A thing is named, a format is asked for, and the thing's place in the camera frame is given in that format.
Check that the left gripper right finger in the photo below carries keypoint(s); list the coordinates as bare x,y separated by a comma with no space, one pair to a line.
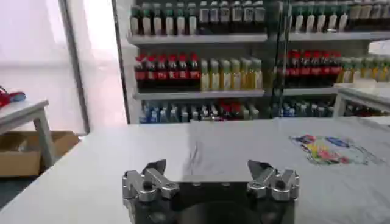
269,179

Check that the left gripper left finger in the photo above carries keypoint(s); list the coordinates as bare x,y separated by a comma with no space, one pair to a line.
152,179

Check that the white T-shirt with colourful print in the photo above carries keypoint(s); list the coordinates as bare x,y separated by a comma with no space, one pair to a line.
243,146

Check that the bottle shelf unit with drinks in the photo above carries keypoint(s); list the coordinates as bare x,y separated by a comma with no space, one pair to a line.
198,73
314,67

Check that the white desk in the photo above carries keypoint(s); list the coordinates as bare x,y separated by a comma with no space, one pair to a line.
365,94

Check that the brown cardboard box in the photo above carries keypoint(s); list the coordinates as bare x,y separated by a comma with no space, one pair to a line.
18,161

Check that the small white side table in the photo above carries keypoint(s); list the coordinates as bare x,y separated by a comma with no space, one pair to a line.
21,112

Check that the red and blue tool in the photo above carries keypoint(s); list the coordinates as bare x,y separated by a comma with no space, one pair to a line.
9,97

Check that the grey window frame post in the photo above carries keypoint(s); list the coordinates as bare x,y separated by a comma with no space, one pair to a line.
74,67

